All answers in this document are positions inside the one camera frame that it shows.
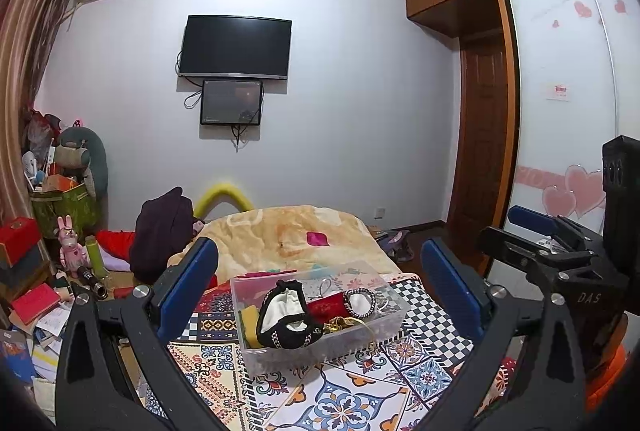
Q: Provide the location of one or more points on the pile of books and papers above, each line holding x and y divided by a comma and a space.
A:
40, 346

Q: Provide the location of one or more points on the red book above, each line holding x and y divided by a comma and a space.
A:
36, 303

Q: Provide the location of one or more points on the black telescope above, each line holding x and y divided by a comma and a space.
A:
91, 282

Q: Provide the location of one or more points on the teal cloth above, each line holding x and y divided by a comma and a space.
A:
318, 267

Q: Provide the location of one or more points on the gold shiny ornament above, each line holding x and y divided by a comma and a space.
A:
342, 325

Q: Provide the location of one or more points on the black and white pouch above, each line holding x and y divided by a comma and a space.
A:
282, 311

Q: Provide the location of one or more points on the purple bag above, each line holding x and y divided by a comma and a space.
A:
397, 245

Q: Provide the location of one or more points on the yellow fleece blanket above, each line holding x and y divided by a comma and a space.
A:
280, 236

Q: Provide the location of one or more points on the long grey-green plush pillow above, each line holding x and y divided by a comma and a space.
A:
98, 161

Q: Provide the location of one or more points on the red box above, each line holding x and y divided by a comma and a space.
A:
20, 236

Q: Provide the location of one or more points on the brown wooden door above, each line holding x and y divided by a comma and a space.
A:
480, 136

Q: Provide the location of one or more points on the black wall television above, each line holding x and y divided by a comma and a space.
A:
235, 46

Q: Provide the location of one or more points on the yellow foam arch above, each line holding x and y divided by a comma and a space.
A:
222, 193

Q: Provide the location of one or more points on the red knit cloth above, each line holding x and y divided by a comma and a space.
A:
275, 273

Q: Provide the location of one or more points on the clear plastic storage box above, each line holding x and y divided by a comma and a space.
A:
300, 358

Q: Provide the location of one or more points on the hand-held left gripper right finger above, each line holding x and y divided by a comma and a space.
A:
450, 283

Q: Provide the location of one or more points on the patchwork patterned bed sheet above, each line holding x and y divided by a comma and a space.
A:
350, 391

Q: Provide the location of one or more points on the small black wall monitor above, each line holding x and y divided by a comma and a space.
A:
231, 103

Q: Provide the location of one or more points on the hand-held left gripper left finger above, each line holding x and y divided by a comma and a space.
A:
187, 283

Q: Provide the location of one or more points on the grey plush toy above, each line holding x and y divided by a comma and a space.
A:
70, 156

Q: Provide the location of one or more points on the red plastic bag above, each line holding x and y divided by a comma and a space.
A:
42, 128

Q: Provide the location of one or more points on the white and red sticker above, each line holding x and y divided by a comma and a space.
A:
558, 92

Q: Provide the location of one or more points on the dark purple clothing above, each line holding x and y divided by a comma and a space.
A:
160, 236

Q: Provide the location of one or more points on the white wardrobe sliding door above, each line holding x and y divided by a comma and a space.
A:
550, 51

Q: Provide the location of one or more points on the green storage box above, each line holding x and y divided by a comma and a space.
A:
65, 211

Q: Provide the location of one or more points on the green bottle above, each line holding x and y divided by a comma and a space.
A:
94, 256

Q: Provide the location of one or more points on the white wall outlet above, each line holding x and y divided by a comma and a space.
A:
380, 212

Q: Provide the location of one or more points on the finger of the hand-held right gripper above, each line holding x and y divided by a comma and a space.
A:
532, 221
515, 251

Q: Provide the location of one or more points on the striped brown curtain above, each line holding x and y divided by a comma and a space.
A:
20, 61

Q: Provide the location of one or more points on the pink rabbit figure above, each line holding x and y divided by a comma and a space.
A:
70, 246

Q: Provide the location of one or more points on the red pouch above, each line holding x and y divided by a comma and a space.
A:
327, 308

